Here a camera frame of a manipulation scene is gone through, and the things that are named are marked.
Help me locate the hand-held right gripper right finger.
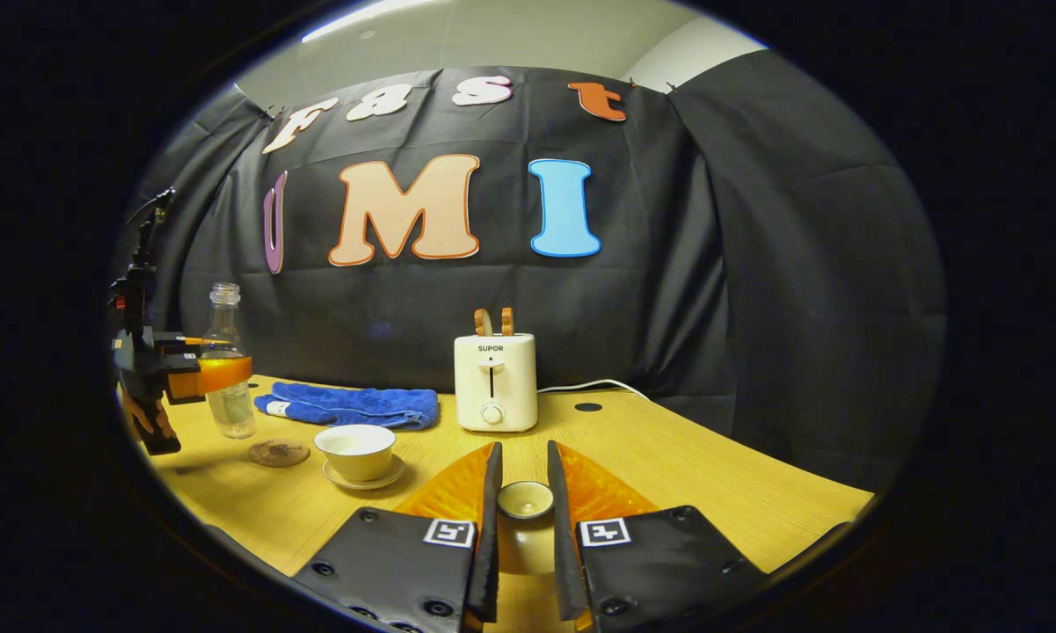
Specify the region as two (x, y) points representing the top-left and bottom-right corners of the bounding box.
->
(547, 440), (768, 633)

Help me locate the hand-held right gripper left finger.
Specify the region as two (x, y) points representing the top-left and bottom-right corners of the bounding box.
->
(292, 441), (504, 633)

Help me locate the clear glass water bottle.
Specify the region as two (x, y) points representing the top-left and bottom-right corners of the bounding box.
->
(200, 283), (257, 440)

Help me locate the cream teacup lid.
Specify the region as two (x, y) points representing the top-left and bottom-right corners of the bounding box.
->
(495, 480), (574, 577)

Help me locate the round brown coaster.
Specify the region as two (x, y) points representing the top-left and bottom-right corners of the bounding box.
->
(248, 440), (311, 468)

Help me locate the cream ceramic teacup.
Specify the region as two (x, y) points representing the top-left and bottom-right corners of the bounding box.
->
(314, 425), (397, 483)

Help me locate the cream ceramic saucer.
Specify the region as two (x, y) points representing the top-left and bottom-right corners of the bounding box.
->
(322, 455), (405, 491)

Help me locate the cream toaster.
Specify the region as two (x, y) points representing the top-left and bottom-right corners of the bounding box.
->
(454, 333), (538, 433)

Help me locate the blue folded towel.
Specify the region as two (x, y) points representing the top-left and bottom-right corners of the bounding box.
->
(254, 382), (440, 431)

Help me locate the black backdrop cloth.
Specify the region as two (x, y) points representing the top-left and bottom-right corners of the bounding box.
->
(110, 50), (946, 493)

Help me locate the white toaster power cable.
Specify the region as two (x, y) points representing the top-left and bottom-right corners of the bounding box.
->
(536, 379), (652, 401)

